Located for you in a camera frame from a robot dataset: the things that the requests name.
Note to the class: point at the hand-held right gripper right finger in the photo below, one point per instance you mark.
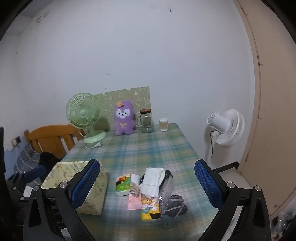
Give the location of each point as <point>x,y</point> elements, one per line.
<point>208,185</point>

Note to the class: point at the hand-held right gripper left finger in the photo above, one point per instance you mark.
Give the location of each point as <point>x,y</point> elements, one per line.
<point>85,183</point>

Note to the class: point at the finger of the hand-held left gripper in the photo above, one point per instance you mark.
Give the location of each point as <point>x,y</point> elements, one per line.
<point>34,173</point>

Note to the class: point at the printed storage box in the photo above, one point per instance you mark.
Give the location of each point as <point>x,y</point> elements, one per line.
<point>99,197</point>

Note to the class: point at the grey sock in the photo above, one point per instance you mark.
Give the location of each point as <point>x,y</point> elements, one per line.
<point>178,209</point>
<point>176,199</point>

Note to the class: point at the green tissue packet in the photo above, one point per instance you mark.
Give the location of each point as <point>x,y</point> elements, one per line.
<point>122,185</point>

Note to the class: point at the black sock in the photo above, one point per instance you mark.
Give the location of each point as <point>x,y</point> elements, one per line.
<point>168,174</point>

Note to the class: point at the beige sock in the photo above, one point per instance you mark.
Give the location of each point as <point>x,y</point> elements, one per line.
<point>135,190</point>

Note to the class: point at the pink packet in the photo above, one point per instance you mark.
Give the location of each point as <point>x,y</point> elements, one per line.
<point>134,202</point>

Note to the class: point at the white cloth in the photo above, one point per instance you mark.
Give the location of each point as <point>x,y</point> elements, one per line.
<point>150,180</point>

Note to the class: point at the yellow cartoon tissue packet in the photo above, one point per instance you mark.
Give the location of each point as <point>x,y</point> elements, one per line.
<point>150,208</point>

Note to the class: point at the plaid pillow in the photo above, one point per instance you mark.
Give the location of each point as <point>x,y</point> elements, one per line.
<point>25,162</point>

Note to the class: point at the black garment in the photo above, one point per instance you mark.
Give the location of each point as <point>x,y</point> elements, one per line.
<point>49,161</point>

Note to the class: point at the wooden headboard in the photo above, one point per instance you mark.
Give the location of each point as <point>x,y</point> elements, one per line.
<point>50,136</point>

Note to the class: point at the white standing fan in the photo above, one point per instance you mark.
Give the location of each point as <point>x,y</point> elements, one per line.
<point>229,129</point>

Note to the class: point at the green desk fan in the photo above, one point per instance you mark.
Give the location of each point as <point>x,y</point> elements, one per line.
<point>82,113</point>

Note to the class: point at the purple plush toy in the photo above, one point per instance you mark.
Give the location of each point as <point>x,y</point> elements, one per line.
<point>124,125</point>

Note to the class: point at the cotton swab container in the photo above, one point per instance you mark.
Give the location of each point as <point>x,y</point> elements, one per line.
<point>163,125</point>

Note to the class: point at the glass jar mug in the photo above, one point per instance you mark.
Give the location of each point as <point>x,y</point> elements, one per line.
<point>147,122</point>

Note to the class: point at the green printed board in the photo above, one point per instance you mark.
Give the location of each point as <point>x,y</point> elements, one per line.
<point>108,97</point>

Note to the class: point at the beige door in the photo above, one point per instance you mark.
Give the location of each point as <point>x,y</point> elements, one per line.
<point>272,115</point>

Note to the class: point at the wall socket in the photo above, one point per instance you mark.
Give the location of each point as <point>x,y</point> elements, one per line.
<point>16,141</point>

